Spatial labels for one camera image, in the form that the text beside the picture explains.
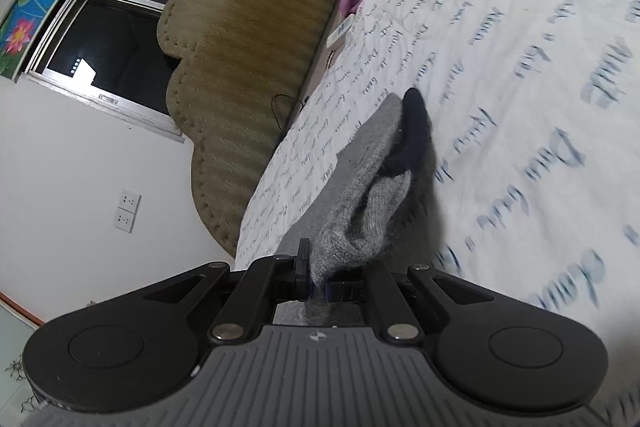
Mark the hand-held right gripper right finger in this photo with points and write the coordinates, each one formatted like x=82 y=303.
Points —
x=328 y=291

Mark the white furniture with red edge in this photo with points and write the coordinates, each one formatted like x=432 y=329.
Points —
x=15 y=357

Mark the grey navy knit sweater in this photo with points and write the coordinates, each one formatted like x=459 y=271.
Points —
x=360 y=187

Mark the aluminium frame window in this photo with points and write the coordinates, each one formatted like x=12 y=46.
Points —
x=125 y=37

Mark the white script-printed quilt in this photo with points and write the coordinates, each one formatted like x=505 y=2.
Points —
x=525 y=57

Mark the olive upholstered headboard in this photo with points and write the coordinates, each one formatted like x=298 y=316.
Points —
x=250 y=57

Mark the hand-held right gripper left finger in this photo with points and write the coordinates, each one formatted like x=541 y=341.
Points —
x=309 y=287

